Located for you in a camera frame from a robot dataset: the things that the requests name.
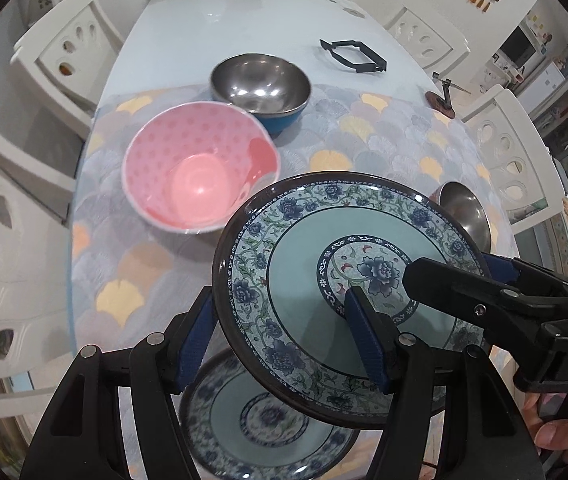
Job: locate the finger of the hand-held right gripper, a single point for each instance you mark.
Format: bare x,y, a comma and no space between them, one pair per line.
501,269
453,287

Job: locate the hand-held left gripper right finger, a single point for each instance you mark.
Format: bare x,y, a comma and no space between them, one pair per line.
368,340

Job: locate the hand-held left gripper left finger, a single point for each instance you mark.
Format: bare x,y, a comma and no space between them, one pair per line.
194,340

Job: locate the large steel bowl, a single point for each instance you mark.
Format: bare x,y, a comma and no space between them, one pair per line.
463,210

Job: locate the blue floral plate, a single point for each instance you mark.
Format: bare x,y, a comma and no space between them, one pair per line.
264,430
294,260

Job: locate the pink dotted bowl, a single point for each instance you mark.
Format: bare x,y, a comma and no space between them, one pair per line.
189,175

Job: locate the blue steel bowl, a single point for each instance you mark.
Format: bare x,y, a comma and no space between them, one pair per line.
259,80

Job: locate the person's right hand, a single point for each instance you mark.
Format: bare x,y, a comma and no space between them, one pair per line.
563,432

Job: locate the fan-patterned tablecloth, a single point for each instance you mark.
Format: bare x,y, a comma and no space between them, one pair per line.
164,270

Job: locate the white dining chair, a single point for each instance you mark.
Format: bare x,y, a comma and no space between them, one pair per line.
528,180
49,60
24,260
438,35

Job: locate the small stand with brown base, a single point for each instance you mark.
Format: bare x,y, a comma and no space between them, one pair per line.
438,102

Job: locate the black folding frame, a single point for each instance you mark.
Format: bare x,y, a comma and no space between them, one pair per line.
371,67

